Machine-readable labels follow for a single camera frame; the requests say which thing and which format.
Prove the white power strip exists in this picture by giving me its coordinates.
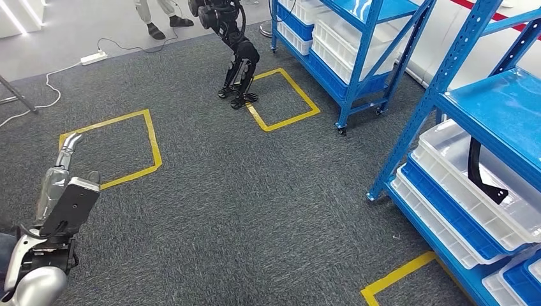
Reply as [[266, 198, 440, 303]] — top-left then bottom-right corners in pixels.
[[80, 50, 108, 67]]

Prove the black curved bracket part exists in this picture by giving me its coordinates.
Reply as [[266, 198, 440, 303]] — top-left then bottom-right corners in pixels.
[[466, 136, 510, 206]]

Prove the blue steel shelf rack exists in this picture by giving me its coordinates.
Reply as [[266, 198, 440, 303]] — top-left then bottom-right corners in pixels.
[[366, 0, 541, 306], [269, 0, 438, 137]]

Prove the person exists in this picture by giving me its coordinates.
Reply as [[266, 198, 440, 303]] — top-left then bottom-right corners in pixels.
[[133, 0, 195, 41]]

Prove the stainless steel table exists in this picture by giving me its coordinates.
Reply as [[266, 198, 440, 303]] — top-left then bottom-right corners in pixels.
[[0, 74, 40, 115]]

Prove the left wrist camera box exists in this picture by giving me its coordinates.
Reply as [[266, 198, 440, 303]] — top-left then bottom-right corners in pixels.
[[38, 177, 101, 237]]

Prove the white power cable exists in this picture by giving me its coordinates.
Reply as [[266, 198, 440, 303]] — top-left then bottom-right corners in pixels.
[[0, 61, 83, 128]]

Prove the blue plastic crate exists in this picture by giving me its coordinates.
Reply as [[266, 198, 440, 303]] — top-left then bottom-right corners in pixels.
[[399, 159, 510, 261], [276, 3, 315, 42], [501, 251, 541, 306], [308, 47, 392, 101]]

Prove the black humanoid robot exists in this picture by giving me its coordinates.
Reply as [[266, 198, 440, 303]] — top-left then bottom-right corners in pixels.
[[188, 0, 261, 110]]

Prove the yellow floor tape square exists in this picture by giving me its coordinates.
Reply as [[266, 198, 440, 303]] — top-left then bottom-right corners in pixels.
[[58, 108, 163, 191]]

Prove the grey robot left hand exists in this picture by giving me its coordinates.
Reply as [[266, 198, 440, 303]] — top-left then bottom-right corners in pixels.
[[34, 131, 102, 226]]

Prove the white body with red stripe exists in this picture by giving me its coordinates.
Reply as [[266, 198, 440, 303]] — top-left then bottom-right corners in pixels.
[[395, 0, 541, 92]]

